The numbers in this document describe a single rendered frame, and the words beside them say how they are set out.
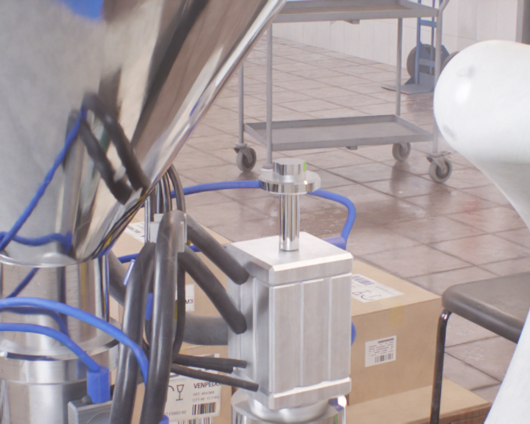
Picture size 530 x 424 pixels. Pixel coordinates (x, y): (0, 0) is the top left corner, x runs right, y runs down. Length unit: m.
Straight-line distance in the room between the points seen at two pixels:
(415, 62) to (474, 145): 8.02
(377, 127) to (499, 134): 5.59
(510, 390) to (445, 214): 5.01
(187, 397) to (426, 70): 6.22
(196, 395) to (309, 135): 3.42
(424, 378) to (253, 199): 2.66
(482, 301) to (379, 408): 0.71
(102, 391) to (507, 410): 0.60
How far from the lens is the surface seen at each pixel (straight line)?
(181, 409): 3.46
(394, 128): 6.93
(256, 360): 0.68
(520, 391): 1.17
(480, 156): 1.39
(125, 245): 3.38
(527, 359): 1.18
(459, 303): 3.12
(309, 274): 0.66
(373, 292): 3.83
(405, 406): 3.74
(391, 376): 3.78
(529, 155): 1.37
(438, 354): 3.25
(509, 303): 3.09
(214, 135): 7.75
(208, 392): 3.48
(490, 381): 4.33
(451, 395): 3.82
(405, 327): 3.76
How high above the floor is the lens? 1.60
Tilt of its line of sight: 15 degrees down
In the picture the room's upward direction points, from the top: straight up
